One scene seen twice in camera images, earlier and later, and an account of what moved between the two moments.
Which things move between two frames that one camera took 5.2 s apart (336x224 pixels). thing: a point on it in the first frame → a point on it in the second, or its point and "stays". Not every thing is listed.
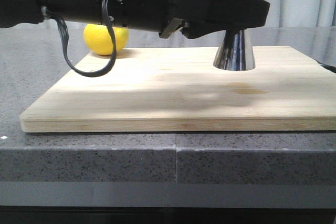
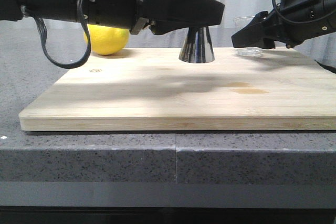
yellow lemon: [98, 39] stays
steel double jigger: [234, 52] → [198, 46]
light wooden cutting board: [178, 89] stays
